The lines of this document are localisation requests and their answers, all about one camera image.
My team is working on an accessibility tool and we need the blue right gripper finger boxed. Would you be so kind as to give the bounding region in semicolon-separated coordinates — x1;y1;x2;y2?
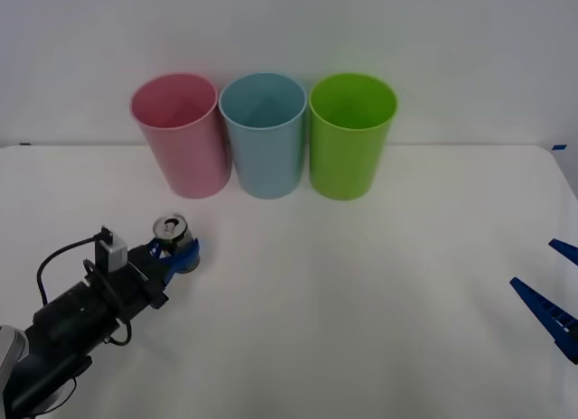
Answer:
509;276;578;365
547;238;578;264

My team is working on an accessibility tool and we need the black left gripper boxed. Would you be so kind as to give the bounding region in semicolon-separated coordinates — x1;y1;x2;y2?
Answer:
107;238;200;320

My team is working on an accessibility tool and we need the dark drink can silver top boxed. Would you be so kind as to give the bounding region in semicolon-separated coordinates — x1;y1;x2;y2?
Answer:
152;214;200;275

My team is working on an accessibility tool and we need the pink plastic bin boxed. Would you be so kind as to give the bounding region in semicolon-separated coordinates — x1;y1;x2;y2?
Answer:
129;72;234;200

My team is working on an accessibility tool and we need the pale blue plastic bin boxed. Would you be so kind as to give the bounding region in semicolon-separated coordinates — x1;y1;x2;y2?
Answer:
218;71;309;200

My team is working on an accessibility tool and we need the green plastic bin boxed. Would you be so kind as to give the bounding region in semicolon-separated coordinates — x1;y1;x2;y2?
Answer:
308;72;399;201

